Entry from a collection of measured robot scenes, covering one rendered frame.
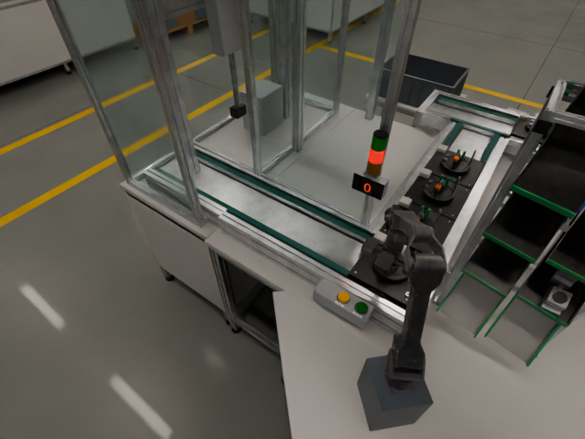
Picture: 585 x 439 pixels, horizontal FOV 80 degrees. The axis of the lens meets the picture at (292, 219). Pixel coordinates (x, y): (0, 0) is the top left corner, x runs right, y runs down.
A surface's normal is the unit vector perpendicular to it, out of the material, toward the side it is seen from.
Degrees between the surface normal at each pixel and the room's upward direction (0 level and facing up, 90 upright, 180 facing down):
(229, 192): 0
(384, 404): 0
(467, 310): 45
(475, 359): 0
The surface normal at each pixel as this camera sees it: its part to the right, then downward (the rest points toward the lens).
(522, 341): -0.50, -0.13
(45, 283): 0.00, -0.69
